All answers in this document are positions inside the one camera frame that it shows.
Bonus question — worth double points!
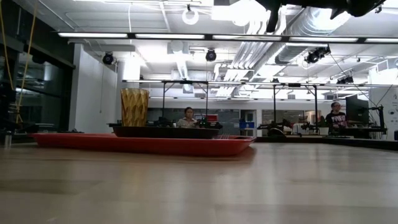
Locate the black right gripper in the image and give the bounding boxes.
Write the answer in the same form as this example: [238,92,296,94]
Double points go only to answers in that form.
[254,0,387,34]

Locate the small metal cylinder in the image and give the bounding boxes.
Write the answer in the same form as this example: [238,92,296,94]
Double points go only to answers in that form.
[3,130,13,148]

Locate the black computer monitor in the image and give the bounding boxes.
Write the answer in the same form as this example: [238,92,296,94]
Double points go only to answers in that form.
[345,94,370,126]

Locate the black ceiling camera cluster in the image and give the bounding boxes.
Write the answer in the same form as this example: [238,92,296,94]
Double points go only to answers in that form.
[303,45,332,65]

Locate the yellow cable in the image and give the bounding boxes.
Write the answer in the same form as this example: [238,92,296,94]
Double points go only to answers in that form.
[0,0,39,125]

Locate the amber faceted cup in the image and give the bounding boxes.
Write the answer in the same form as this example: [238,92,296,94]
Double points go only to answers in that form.
[120,88,150,128]

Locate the overhead LED light bar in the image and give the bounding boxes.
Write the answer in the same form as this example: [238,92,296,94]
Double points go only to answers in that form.
[57,30,398,45]

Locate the red plastic tray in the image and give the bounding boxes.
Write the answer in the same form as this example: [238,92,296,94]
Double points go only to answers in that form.
[30,133,257,157]

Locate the person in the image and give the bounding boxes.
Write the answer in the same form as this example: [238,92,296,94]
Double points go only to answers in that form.
[324,101,349,130]
[176,106,200,129]

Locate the dark grey round plate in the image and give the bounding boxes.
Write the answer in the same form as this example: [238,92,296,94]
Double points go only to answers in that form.
[112,125,221,140]

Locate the white hanging ring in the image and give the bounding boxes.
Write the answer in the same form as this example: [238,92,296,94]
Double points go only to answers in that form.
[182,7,200,26]

